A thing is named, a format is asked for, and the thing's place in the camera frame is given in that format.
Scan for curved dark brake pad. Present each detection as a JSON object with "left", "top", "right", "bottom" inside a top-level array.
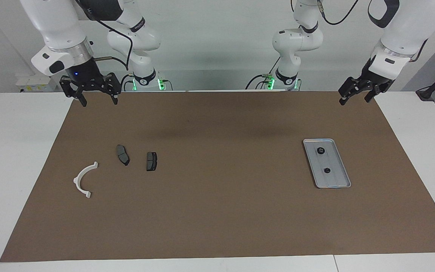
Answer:
[{"left": 116, "top": 145, "right": 130, "bottom": 166}]

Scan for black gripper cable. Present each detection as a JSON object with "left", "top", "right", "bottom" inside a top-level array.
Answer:
[
  {"left": 318, "top": 0, "right": 358, "bottom": 25},
  {"left": 75, "top": 0, "right": 134, "bottom": 71}
]

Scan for black left base cable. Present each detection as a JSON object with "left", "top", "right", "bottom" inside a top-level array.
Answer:
[{"left": 245, "top": 57, "right": 281, "bottom": 90}]

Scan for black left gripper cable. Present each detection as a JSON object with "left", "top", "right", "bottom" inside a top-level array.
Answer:
[{"left": 318, "top": 0, "right": 358, "bottom": 25}]

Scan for white half-ring bracket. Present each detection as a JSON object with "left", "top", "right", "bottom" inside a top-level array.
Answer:
[{"left": 73, "top": 162, "right": 99, "bottom": 199}]

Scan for silver metal tray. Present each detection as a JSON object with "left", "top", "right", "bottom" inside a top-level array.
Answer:
[{"left": 303, "top": 139, "right": 352, "bottom": 189}]

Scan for white wall power box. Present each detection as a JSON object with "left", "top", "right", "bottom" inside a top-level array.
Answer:
[{"left": 15, "top": 74, "right": 57, "bottom": 93}]

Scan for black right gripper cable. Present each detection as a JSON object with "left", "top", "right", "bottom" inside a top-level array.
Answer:
[{"left": 75, "top": 0, "right": 134, "bottom": 71}]

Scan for brown table mat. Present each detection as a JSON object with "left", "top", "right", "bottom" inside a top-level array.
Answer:
[{"left": 0, "top": 91, "right": 435, "bottom": 263}]

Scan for rectangular dark brake pad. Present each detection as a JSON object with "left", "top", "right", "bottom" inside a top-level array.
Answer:
[{"left": 146, "top": 151, "right": 158, "bottom": 172}]

